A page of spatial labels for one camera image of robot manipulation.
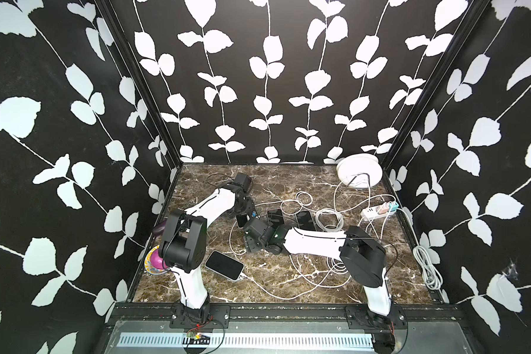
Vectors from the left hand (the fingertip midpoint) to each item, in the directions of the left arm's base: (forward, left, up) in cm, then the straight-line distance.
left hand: (247, 207), depth 95 cm
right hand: (-13, -1, -1) cm, 13 cm away
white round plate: (+12, -52, +8) cm, 54 cm away
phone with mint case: (-4, -26, -7) cm, 27 cm away
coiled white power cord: (-30, -72, -6) cm, 78 cm away
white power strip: (-3, -57, -5) cm, 57 cm away
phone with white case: (-22, +9, -8) cm, 25 cm away
